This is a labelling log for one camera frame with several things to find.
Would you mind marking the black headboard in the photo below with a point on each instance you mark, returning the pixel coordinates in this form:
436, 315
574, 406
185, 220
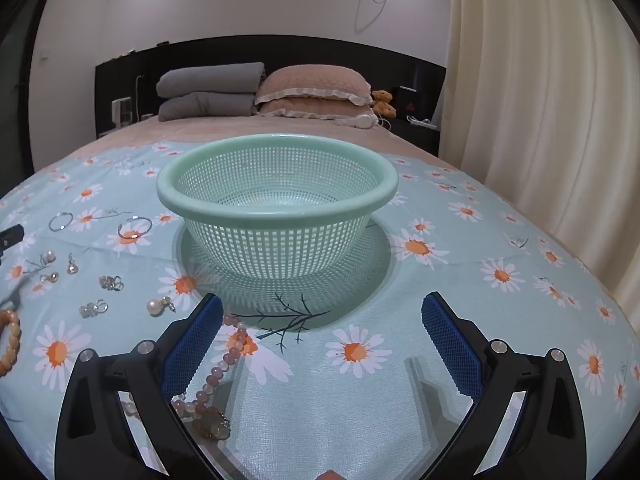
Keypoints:
210, 52

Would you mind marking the white handheld massager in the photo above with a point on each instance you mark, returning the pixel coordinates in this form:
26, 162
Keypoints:
361, 121

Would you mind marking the black nightstand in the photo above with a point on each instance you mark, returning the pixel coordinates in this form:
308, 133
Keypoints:
415, 137

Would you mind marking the tan ruffled pillow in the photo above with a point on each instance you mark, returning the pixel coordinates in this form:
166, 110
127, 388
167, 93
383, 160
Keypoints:
312, 82
320, 110

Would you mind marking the silver drop earring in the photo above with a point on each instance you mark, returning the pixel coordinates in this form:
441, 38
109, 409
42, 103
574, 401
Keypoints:
72, 267

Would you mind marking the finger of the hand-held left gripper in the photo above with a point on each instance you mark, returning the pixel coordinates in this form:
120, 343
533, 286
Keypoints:
11, 237

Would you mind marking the brown teddy bear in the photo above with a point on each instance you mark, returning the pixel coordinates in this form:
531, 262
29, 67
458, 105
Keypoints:
383, 102

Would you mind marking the small pearl stud earring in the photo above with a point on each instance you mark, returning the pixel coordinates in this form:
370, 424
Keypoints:
50, 277

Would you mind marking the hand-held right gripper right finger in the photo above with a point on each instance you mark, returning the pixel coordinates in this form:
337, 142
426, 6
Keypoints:
450, 345

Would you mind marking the daisy print blue cloth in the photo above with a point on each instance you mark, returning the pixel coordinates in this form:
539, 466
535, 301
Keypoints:
350, 410

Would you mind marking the green plastic mesh basket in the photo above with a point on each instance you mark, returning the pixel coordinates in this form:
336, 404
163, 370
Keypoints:
275, 210

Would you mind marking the white power strip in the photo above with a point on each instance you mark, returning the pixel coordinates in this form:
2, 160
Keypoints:
422, 121

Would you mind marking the grey pillow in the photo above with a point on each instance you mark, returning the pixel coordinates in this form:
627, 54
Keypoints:
210, 80
205, 106

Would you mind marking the cream curtain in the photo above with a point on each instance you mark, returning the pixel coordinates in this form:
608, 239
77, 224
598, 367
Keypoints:
540, 85

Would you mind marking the thin silver bangle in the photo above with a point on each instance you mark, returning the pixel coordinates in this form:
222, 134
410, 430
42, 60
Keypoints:
135, 235

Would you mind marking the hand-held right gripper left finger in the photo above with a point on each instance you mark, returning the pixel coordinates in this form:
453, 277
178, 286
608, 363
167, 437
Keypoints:
195, 345

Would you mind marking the black box with red triangle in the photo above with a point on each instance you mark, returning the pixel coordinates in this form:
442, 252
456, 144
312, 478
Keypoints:
407, 105

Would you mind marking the white bedside appliance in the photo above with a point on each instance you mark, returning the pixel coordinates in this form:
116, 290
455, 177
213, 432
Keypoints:
123, 110

